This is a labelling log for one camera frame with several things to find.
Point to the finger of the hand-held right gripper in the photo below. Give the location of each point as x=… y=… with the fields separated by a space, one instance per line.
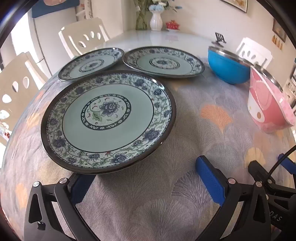
x=291 y=166
x=256 y=170

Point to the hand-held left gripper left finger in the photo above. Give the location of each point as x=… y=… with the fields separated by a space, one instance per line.
x=79 y=187

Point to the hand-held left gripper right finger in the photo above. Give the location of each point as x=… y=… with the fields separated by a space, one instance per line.
x=211 y=178

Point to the pink cartoon steel-lined bowl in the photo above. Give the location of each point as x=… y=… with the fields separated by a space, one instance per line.
x=266 y=109

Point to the blue floral ceramic plate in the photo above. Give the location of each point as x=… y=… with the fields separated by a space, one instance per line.
x=108 y=120
x=161 y=62
x=92 y=67

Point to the blue steel-lined bowl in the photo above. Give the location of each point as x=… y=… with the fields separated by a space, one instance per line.
x=226 y=69

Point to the fan-patterned tablecloth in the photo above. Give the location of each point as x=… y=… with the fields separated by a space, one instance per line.
x=148 y=208

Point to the white dining chair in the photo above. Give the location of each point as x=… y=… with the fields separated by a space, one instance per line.
x=254 y=48
x=76 y=30
x=20 y=92

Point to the orange hanging ornaments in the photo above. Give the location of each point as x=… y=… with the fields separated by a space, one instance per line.
x=277 y=41

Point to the black phone stand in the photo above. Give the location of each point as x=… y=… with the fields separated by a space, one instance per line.
x=219 y=38

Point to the red lidded teacup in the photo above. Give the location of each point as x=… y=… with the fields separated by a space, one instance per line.
x=173 y=25

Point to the green glass vase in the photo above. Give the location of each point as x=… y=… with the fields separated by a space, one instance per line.
x=141 y=20

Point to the white corner shelf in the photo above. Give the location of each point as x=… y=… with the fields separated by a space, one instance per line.
x=84 y=9

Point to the blue artificial flowers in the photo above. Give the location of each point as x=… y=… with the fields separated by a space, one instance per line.
x=157 y=8

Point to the small framed wall picture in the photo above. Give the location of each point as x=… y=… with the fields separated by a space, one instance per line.
x=279 y=30

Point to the large framed wall picture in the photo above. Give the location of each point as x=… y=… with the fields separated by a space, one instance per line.
x=235 y=4

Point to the blue wall hanging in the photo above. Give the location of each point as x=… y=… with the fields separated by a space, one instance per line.
x=53 y=8

